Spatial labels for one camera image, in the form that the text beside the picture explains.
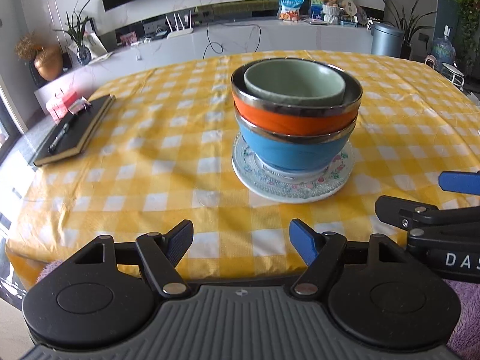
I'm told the white painted ceramic plate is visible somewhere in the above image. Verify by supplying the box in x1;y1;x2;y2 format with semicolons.
231;134;355;204

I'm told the blue steel-lined bowl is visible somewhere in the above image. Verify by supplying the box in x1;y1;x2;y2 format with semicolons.
235;112;357;172

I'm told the orange steel-lined bowl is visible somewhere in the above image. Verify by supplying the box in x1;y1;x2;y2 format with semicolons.
230;61;363;137

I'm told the green ceramic bowl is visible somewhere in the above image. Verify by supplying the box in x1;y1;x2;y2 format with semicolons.
244;58;346;107

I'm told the small white floral plate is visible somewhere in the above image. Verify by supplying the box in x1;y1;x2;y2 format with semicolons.
255;154;328;184

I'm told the yellow checkered tablecloth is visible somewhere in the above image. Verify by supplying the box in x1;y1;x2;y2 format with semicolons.
6;50;479;288

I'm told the blue water bottle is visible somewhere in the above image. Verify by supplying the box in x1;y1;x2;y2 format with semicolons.
431;25;456;71

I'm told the black notebook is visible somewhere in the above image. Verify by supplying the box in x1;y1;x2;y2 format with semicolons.
32;94;116;167

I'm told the black pen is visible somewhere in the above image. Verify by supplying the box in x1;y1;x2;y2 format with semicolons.
48;115;78;155

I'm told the grey metal bin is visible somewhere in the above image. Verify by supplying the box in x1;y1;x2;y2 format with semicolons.
371;23;404;58

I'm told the pink binder clip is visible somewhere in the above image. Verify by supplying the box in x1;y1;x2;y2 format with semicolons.
68;97;91;116

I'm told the potted green plant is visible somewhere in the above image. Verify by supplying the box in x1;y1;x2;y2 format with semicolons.
382;0;437;59

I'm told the pink box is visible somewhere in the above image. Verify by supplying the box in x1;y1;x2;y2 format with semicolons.
46;89;79;124

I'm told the white tv cabinet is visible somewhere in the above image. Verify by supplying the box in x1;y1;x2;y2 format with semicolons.
34;19;373;109

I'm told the teddy bear toy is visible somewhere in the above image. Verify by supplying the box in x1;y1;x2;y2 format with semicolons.
322;0;340;25

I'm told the golden vase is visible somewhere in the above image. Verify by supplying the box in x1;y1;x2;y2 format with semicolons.
34;46;64;81

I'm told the white wifi router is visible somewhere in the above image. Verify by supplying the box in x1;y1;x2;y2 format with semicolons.
165;10;194;38

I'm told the glass vase with plant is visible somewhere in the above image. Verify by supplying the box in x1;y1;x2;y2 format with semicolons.
55;0;95;66

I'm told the blue snack bag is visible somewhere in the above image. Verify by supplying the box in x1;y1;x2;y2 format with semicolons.
278;0;304;22

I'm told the white wire stool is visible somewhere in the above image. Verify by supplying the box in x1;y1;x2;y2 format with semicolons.
440;62;465;91

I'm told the black cable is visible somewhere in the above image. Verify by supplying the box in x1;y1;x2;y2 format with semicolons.
202;22;263;60

